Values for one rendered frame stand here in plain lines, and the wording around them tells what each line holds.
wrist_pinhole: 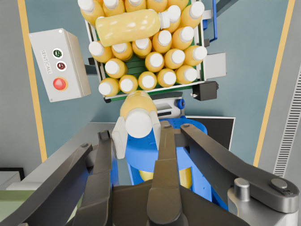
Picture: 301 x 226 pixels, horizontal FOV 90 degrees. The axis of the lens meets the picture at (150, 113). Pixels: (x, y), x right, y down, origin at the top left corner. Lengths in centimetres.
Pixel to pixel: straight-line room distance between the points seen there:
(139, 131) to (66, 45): 39
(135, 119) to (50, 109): 170
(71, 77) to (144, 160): 33
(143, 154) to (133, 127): 21
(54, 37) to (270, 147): 228
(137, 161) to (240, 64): 161
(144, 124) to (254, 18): 185
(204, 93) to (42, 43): 56
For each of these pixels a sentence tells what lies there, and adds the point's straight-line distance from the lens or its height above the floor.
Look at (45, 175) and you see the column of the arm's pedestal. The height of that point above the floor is 89.
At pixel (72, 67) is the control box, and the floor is 110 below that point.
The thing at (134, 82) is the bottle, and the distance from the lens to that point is 52.
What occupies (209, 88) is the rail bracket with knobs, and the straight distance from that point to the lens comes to 64.
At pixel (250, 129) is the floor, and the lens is 209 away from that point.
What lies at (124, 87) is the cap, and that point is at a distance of 49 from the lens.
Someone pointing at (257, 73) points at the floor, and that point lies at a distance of 199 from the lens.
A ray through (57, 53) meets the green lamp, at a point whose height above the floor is 111.
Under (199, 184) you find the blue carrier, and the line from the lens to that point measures 50.
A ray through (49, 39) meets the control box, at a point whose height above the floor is 110.
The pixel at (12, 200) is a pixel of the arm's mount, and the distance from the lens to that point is 88.
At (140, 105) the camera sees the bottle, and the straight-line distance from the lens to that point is 24.
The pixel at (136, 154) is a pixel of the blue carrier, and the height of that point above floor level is 120.
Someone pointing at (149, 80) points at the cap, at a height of 109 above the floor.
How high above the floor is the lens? 158
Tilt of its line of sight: 76 degrees down
